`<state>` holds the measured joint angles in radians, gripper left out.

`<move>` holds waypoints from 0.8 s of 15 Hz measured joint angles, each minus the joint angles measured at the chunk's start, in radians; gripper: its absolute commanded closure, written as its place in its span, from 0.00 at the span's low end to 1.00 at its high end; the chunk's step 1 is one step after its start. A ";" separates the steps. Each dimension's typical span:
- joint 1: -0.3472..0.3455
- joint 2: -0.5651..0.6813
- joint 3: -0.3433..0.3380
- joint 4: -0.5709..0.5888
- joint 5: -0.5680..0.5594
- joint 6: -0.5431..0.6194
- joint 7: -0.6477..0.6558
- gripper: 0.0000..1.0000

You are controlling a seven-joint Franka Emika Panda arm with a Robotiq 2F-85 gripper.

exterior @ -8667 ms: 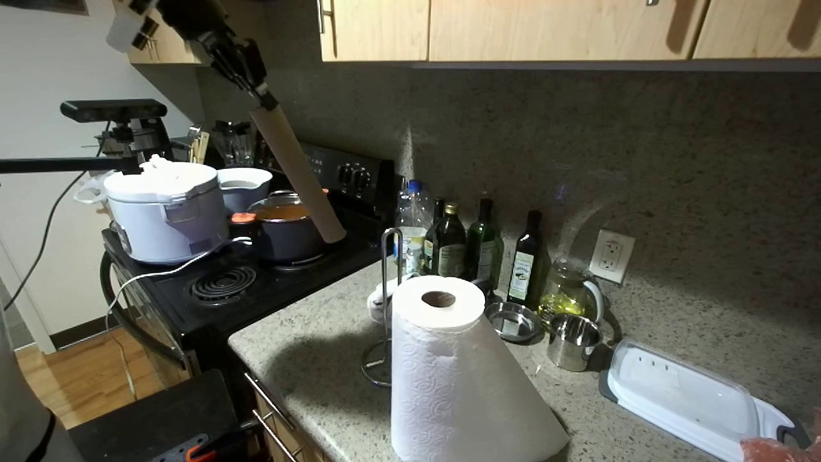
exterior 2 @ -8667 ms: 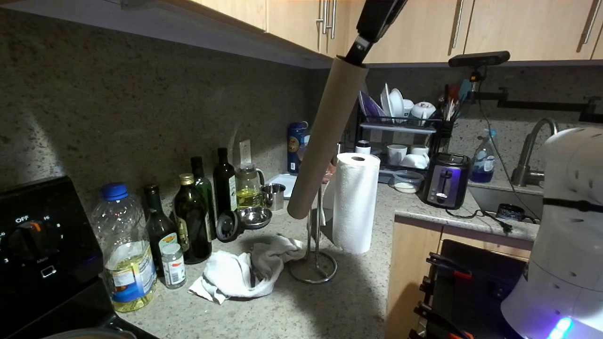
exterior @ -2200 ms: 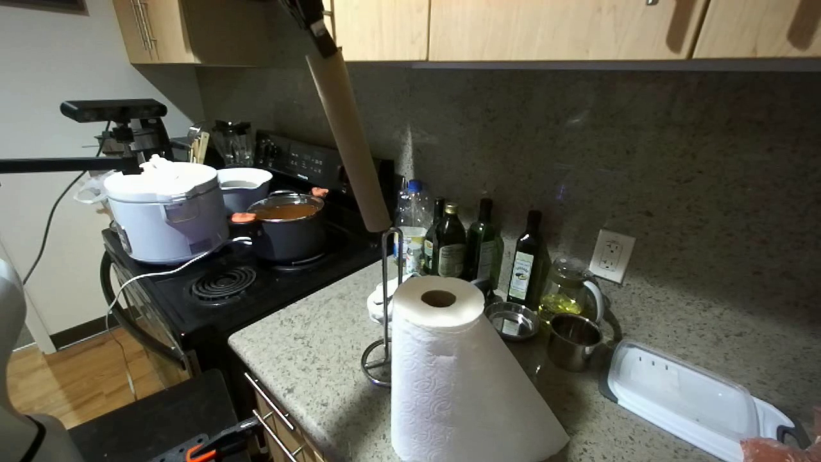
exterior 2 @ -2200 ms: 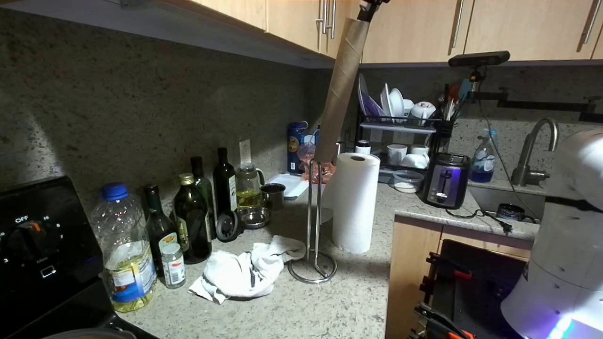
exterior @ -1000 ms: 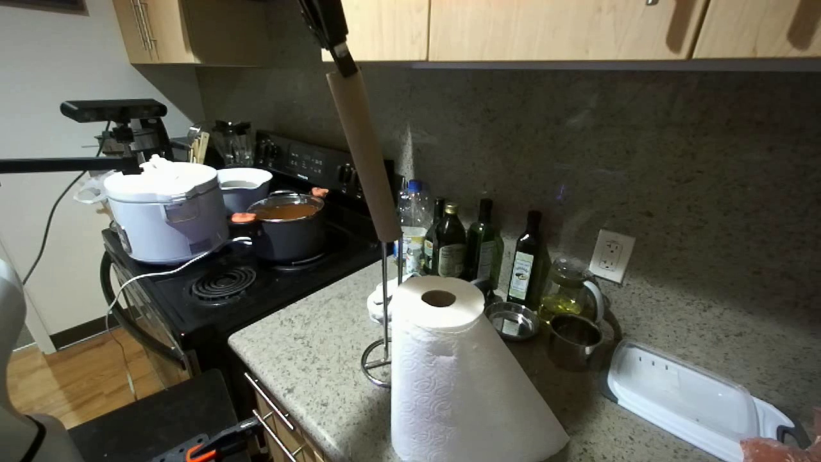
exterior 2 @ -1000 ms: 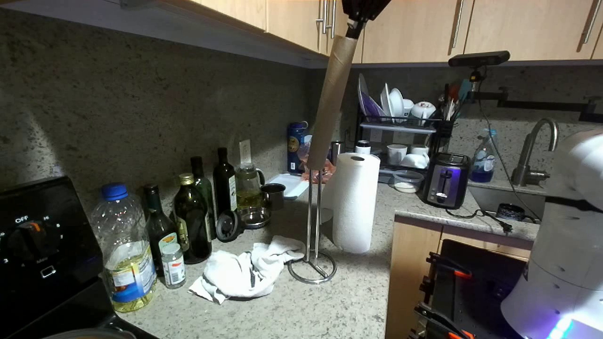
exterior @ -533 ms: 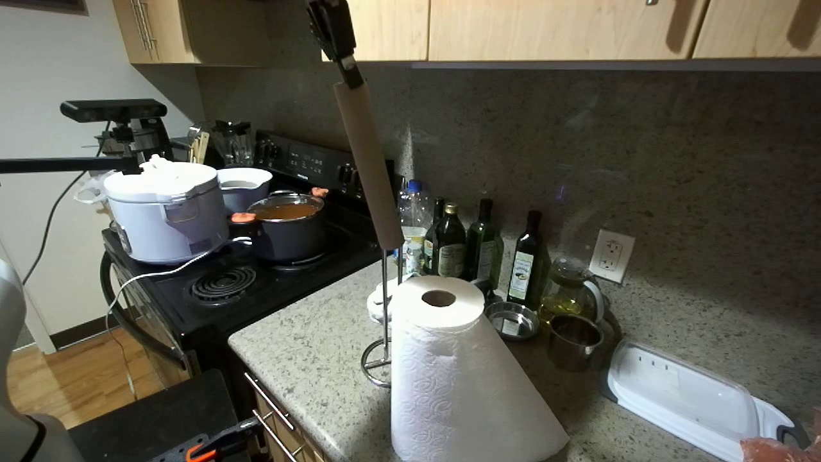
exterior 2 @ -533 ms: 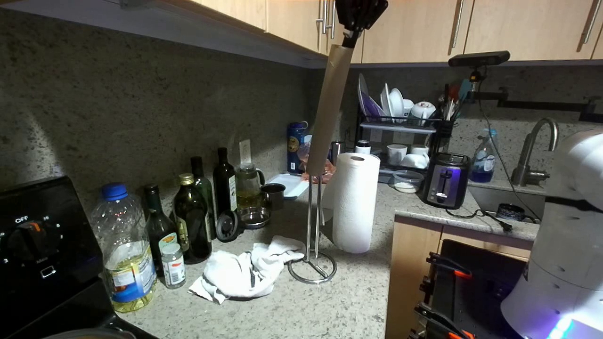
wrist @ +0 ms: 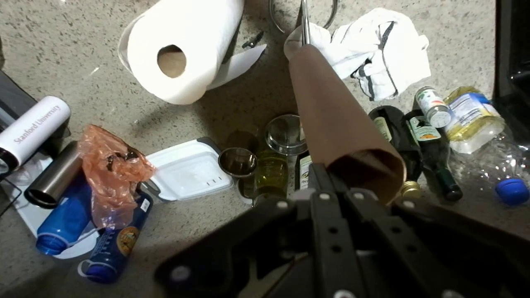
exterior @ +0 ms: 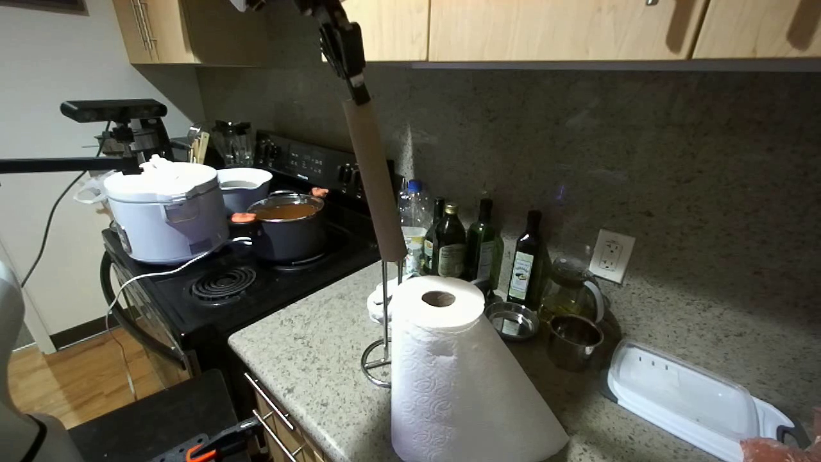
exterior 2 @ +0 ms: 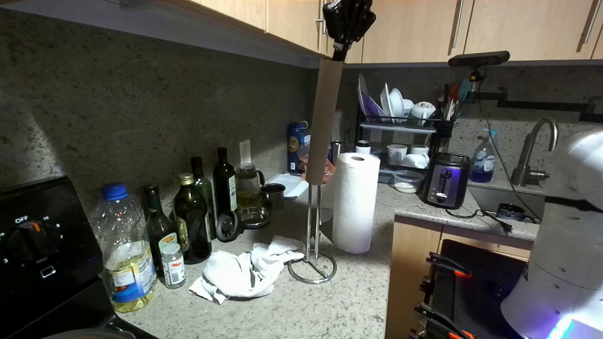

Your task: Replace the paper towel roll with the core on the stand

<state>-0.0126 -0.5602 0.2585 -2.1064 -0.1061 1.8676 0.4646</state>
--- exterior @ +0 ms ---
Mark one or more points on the black electric stove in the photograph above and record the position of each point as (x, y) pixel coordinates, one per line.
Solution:
(283, 274)

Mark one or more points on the stainless steel bowl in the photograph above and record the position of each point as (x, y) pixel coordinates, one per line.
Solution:
(512, 324)

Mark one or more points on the white rice cooker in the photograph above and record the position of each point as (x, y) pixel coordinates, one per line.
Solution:
(163, 213)

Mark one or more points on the white plastic tray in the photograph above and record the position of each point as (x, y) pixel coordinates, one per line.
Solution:
(694, 399)

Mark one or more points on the black stereo camera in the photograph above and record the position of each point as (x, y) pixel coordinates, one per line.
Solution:
(110, 108)

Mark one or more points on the dark bottle white label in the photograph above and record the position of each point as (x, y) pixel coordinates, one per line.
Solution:
(524, 266)

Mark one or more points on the black bin orange clamps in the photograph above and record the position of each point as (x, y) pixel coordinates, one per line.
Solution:
(143, 424)

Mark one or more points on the wooden knife block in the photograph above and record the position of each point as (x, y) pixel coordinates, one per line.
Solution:
(199, 144)

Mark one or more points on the white bowl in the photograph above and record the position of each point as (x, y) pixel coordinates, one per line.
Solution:
(245, 182)

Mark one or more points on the white wall outlet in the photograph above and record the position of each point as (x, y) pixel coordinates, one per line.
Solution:
(612, 256)

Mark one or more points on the white paper towel roll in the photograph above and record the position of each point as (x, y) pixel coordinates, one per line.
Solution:
(463, 387)

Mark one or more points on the dark glass jar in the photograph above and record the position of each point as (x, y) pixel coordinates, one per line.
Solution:
(231, 143)

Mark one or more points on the wooden upper cabinets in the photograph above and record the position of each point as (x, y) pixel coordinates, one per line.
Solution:
(554, 30)

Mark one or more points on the stainless steel cup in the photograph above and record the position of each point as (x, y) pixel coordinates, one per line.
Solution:
(575, 343)

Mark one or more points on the black camera stand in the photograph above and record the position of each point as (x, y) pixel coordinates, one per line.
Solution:
(129, 136)

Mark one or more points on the orange lidded pot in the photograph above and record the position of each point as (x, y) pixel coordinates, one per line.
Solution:
(285, 222)

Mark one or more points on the clear plastic bottle blue cap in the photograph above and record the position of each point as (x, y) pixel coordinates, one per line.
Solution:
(414, 226)

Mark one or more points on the olive oil bottle gold cap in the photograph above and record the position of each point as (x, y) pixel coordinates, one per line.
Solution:
(449, 248)

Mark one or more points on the wooden base cabinet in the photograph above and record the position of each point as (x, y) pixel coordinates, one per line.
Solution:
(291, 446)

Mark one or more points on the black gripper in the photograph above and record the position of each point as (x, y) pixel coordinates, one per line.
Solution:
(337, 30)

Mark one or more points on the crumpled white paper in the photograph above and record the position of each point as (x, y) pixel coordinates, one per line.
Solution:
(376, 301)

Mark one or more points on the green glass bottle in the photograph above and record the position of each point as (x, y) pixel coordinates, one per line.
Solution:
(485, 248)

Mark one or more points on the glass oil cruet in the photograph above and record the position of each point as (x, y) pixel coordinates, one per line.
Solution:
(575, 286)

